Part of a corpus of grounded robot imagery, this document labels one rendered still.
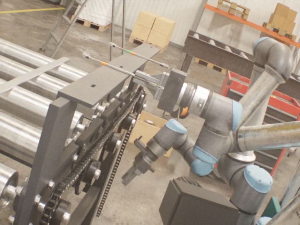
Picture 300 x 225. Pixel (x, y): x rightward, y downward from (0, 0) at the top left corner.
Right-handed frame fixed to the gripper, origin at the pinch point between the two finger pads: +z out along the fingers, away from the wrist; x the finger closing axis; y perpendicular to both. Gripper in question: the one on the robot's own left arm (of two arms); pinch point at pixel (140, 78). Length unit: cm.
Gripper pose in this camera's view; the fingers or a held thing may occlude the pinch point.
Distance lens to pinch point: 132.6
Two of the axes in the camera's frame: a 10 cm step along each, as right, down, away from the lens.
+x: -3.4, 9.0, 2.9
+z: -9.3, -3.7, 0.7
